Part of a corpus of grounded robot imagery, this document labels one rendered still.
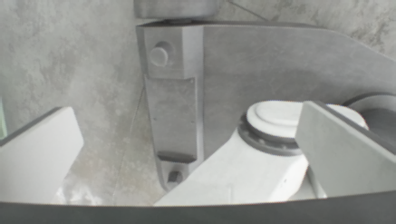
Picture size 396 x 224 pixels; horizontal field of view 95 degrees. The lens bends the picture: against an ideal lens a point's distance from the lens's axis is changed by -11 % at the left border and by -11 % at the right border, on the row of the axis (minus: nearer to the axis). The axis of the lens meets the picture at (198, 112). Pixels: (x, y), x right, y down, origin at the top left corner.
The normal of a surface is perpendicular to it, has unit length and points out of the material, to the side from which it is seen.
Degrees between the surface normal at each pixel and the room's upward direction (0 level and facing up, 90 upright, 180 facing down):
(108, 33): 0
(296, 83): 0
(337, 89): 0
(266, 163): 90
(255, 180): 90
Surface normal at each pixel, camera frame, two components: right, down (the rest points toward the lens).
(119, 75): -0.18, 0.48
